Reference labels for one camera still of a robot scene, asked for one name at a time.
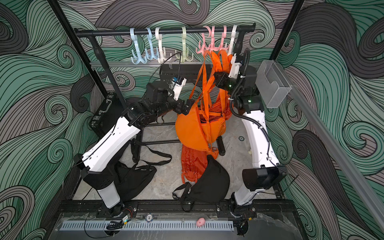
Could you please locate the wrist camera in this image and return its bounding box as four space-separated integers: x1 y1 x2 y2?
171 77 187 101
229 54 242 79

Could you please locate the pink hook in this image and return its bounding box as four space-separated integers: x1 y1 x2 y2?
196 26 212 56
219 26 229 52
209 26 219 51

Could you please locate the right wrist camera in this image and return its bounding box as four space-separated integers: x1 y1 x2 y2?
229 54 242 79

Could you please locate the black bag right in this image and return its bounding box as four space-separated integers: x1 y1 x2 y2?
173 155 230 212

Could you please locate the light blue hook leftmost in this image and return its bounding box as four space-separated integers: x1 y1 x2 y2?
130 28 148 65

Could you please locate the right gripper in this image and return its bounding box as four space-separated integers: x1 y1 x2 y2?
215 71 243 100

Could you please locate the light blue hook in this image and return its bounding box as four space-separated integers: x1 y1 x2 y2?
130 28 148 65
145 28 159 61

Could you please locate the red-orange drawstring bag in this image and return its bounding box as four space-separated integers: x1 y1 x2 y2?
181 145 219 184
198 51 232 122

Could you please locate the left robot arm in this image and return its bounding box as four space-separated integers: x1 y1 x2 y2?
74 77 195 217

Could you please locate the large orange backpack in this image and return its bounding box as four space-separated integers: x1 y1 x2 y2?
175 52 226 152

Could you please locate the white hook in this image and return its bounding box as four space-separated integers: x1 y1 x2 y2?
227 25 237 56
155 27 167 64

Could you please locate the white hook rightmost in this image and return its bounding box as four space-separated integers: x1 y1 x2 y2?
227 25 237 56

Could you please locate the pink small object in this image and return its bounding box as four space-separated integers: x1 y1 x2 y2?
196 218 206 228

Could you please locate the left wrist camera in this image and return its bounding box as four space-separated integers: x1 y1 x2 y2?
171 77 187 101

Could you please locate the white mesh wall basket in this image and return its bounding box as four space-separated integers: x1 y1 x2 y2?
256 60 292 109

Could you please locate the black case on wall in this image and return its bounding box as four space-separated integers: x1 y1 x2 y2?
89 93 123 139

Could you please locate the pale green hook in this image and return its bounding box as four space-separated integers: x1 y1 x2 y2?
175 27 194 63

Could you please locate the black wall shelf tray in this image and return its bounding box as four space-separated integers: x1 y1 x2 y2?
159 63 202 84

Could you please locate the orange sling bag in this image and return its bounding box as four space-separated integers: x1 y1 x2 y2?
219 50 233 74

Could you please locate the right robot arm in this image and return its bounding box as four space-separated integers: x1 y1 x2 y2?
214 49 288 213

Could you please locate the white slotted cable duct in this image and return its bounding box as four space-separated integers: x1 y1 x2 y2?
59 220 235 232

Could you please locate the black round mat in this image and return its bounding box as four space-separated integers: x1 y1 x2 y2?
111 141 172 202

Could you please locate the black clothes rack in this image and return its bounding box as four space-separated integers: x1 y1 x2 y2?
73 22 258 164

